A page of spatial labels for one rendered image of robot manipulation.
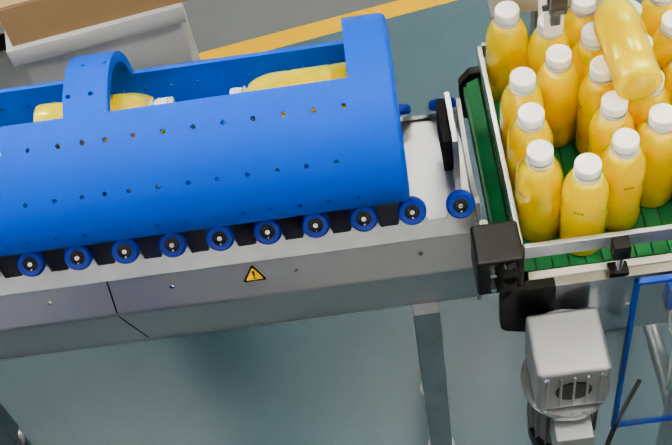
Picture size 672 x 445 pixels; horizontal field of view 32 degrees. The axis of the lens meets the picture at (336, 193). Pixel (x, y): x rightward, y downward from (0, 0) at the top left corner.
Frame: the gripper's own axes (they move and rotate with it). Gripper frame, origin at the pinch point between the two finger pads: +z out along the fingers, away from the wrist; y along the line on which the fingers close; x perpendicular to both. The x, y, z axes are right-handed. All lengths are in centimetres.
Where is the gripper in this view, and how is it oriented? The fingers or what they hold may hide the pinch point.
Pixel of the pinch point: (550, 10)
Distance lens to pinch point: 186.6
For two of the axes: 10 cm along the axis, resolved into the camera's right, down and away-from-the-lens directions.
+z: 1.2, 5.8, 8.1
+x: 9.9, -1.4, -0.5
